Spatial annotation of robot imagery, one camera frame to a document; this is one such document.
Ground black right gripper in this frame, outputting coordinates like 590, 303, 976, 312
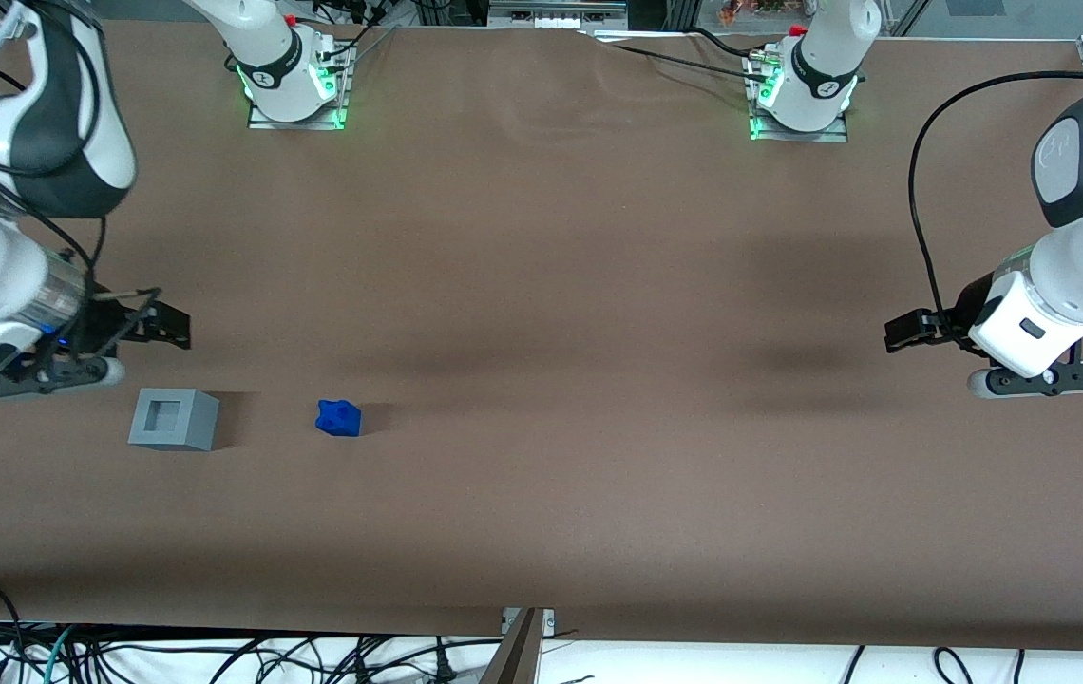
38, 280, 192, 369

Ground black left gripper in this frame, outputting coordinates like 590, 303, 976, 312
884, 274, 1010, 355

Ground blue plastic part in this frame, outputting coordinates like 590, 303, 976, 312
315, 398, 363, 439

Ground gray cube base with socket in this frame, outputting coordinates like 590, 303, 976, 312
127, 388, 220, 452

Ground white power strip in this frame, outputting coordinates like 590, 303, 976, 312
488, 0, 629, 30

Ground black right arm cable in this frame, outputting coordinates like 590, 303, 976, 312
0, 57, 164, 319

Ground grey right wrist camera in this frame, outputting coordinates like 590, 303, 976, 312
0, 353, 126, 398

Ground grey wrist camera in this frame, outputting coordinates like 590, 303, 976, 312
967, 359, 1083, 400
0, 353, 126, 398

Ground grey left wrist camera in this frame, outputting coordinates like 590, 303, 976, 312
967, 359, 1083, 400

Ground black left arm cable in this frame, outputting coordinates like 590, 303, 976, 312
909, 70, 1083, 333

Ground teal floor cable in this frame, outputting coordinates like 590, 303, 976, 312
40, 625, 79, 684

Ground black cable at arm base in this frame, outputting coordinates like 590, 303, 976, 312
313, 0, 402, 63

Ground black cable across table edge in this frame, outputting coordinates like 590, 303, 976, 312
589, 28, 775, 83

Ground black tangled floor cable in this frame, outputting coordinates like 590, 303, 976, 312
76, 632, 504, 684

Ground aluminium frame post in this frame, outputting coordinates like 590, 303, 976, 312
480, 606, 558, 684

